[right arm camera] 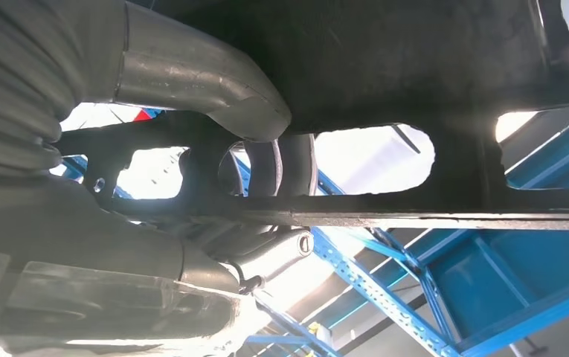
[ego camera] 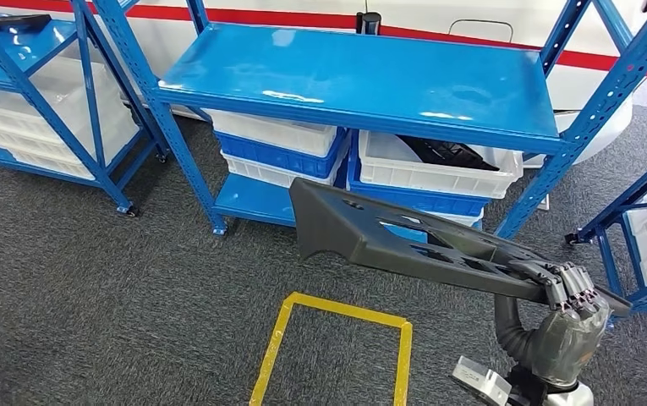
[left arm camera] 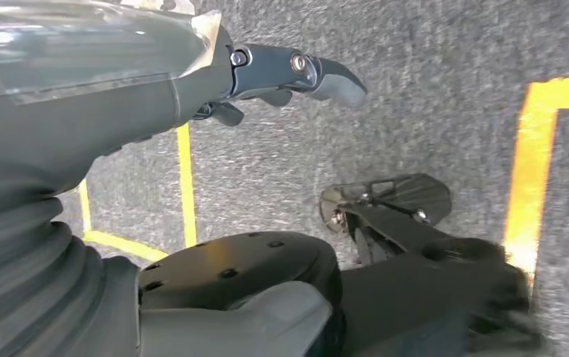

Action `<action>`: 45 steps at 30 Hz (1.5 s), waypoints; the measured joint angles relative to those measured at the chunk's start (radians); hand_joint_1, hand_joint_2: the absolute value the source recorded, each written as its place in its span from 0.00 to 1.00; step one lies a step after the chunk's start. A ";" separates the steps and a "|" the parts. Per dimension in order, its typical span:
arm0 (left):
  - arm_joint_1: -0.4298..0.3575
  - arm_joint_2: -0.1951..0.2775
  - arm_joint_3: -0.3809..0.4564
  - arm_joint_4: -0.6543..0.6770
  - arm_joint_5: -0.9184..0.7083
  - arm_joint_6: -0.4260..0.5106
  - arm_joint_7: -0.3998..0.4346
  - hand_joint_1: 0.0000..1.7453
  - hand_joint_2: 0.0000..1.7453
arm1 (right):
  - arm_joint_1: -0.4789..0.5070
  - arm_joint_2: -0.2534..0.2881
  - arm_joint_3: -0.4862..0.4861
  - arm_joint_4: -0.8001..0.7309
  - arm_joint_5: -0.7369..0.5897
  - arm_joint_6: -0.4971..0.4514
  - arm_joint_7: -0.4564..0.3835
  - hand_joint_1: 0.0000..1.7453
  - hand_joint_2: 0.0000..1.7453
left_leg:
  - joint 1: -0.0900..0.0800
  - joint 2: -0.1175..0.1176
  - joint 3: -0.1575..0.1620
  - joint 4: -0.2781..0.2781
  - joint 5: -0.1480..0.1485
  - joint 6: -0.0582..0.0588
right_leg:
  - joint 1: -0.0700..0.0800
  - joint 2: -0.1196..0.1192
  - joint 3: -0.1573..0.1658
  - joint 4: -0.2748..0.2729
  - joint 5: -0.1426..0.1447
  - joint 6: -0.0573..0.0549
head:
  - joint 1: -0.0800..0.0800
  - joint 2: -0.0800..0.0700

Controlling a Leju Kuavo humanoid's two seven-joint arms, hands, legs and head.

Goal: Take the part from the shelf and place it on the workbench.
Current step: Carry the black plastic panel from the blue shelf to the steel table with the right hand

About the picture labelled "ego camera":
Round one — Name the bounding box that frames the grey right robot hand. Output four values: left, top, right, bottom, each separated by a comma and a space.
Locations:
493, 260, 612, 389

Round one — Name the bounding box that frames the black plastic plate bracket part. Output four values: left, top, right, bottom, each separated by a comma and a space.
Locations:
288, 177, 633, 319

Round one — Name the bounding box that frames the blue metal shelf rack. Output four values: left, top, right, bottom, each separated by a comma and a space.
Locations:
0, 0, 170, 218
565, 140, 647, 321
91, 0, 647, 241

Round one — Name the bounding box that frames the yellow floor tape square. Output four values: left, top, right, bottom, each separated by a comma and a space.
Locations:
249, 292, 414, 406

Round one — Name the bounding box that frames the white car with red stripe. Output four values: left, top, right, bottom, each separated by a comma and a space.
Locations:
0, 0, 647, 169

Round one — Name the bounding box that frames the black cylindrical post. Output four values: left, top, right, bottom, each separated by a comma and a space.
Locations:
355, 11, 383, 36

